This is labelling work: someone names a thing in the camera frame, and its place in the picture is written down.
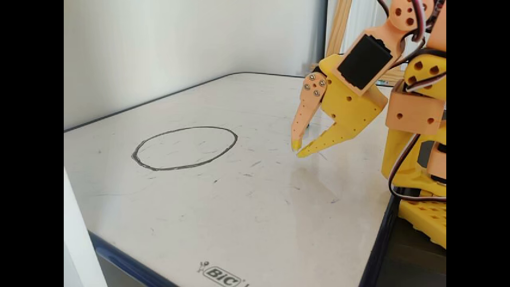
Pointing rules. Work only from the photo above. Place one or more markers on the yellow robot base plate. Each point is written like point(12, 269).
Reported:
point(428, 219)

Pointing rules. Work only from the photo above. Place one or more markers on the wooden easel frame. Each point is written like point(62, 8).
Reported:
point(338, 28)

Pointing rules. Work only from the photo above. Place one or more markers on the orange moving gripper finger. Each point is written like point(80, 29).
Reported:
point(308, 107)

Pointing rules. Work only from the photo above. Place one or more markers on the yellow fixed gripper finger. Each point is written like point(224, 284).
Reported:
point(330, 139)

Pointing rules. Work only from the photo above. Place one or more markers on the yellow and orange robot arm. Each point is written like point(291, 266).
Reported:
point(414, 111)

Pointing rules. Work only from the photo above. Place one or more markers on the white BIC whiteboard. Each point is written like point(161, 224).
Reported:
point(239, 219)

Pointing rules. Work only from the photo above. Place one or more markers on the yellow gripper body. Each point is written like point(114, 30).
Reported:
point(350, 107)

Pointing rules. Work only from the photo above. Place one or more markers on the white panel board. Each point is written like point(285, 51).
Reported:
point(77, 239)

